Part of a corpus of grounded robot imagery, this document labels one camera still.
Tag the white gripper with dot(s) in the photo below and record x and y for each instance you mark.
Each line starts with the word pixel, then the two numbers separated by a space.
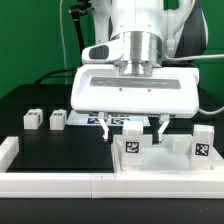
pixel 100 86

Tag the white square table top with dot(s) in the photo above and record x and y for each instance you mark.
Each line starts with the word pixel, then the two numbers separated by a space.
pixel 172 155

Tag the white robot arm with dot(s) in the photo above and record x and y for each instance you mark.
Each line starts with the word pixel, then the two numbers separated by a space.
pixel 137 64

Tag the white sheet with AprilTags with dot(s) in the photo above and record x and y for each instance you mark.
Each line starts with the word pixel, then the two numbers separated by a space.
pixel 77 119

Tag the white U-shaped obstacle fence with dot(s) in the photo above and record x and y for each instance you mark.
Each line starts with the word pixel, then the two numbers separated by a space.
pixel 158 184

